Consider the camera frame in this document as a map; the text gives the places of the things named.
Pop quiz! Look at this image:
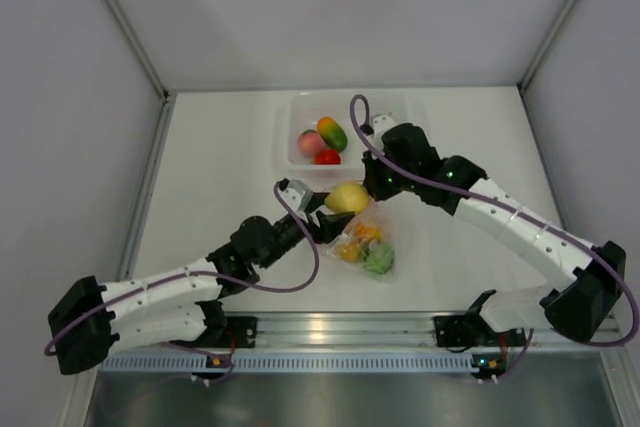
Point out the white slotted cable duct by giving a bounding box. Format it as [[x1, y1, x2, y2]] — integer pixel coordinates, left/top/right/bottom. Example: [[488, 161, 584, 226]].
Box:
[[99, 351, 501, 374]]

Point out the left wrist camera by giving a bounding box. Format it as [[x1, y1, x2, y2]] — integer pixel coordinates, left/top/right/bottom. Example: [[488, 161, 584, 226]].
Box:
[[276, 178, 314, 213]]

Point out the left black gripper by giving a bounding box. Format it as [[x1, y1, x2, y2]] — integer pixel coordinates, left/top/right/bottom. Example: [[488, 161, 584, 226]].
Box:
[[258, 194, 354, 271]]

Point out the green fake avocado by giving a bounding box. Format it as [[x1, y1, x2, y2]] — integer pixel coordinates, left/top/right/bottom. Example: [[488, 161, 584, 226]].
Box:
[[317, 116, 348, 152]]

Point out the pale yellow fake pear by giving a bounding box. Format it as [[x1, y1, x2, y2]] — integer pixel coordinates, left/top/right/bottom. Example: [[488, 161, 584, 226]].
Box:
[[324, 182, 369, 214]]

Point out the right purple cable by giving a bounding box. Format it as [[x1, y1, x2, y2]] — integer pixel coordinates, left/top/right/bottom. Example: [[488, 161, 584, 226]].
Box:
[[348, 94, 640, 348]]

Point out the orange fake fruit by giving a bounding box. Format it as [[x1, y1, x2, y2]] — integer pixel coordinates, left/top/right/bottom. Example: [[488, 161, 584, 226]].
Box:
[[354, 222, 384, 241]]

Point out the yellow fake banana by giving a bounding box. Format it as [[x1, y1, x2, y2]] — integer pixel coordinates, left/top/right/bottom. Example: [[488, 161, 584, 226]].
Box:
[[334, 242, 361, 263]]

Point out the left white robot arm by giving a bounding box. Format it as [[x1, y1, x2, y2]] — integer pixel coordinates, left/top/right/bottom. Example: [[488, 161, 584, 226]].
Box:
[[44, 187, 356, 375]]

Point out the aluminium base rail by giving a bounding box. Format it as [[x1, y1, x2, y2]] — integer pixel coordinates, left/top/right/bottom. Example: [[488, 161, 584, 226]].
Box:
[[149, 310, 621, 349]]

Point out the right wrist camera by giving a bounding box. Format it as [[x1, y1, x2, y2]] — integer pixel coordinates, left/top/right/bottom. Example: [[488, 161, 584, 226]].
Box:
[[368, 114, 398, 139]]

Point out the clear plastic perforated bin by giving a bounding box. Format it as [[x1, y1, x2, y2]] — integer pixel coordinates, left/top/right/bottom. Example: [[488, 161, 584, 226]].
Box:
[[272, 90, 434, 179]]

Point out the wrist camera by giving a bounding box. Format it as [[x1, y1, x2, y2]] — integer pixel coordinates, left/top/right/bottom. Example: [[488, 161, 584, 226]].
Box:
[[276, 178, 314, 213], [368, 114, 398, 139]]

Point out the red fake apple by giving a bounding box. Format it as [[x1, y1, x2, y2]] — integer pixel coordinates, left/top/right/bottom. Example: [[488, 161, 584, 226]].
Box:
[[312, 149, 342, 165]]

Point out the clear zip top bag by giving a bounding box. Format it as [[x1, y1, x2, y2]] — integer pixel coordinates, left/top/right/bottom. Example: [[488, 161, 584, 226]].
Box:
[[323, 181, 395, 279]]

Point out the purple cable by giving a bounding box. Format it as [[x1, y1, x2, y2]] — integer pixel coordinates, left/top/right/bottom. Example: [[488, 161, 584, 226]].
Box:
[[348, 94, 640, 348], [43, 181, 321, 358]]

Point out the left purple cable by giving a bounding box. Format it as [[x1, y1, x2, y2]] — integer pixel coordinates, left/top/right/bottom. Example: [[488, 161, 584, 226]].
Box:
[[43, 181, 321, 358]]

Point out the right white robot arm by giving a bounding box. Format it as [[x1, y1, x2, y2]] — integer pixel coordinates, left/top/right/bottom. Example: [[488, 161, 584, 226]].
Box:
[[356, 116, 626, 344]]

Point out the pink fake peach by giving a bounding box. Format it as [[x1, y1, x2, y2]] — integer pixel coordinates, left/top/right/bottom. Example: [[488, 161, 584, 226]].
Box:
[[297, 129, 325, 157]]

